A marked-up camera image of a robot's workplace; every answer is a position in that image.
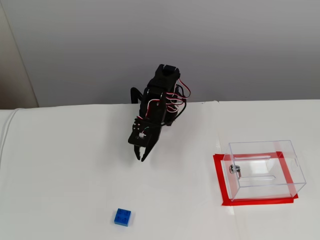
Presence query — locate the silver metal cam lock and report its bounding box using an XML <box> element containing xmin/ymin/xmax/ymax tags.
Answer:
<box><xmin>229</xmin><ymin>164</ymin><xmax>242</xmax><ymax>180</ymax></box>

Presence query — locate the black camera cable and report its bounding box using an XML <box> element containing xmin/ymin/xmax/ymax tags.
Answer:
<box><xmin>174</xmin><ymin>84</ymin><xmax>188</xmax><ymax>121</ymax></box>

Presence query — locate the red square mat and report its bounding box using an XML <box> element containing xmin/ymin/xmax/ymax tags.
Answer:
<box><xmin>212</xmin><ymin>151</ymin><xmax>300</xmax><ymax>207</ymax></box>

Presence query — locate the black wrist camera board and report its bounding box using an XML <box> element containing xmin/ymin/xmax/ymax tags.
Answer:
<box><xmin>127</xmin><ymin>126</ymin><xmax>161</xmax><ymax>149</ymax></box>

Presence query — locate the red white black servo wire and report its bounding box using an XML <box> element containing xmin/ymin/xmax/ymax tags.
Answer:
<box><xmin>147</xmin><ymin>78</ymin><xmax>192</xmax><ymax>116</ymax></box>

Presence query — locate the blue lego brick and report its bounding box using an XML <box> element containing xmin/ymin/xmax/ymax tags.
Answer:
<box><xmin>113</xmin><ymin>207</ymin><xmax>132</xmax><ymax>228</ymax></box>

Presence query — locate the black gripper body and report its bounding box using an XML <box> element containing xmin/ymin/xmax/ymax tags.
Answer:
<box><xmin>132</xmin><ymin>117</ymin><xmax>163</xmax><ymax>131</ymax></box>

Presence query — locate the transparent plastic box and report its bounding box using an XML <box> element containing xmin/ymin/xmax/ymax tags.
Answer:
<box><xmin>223</xmin><ymin>139</ymin><xmax>307</xmax><ymax>202</ymax></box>

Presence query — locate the black table clamp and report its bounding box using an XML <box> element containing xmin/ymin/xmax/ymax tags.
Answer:
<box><xmin>130</xmin><ymin>86</ymin><xmax>145</xmax><ymax>105</ymax></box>

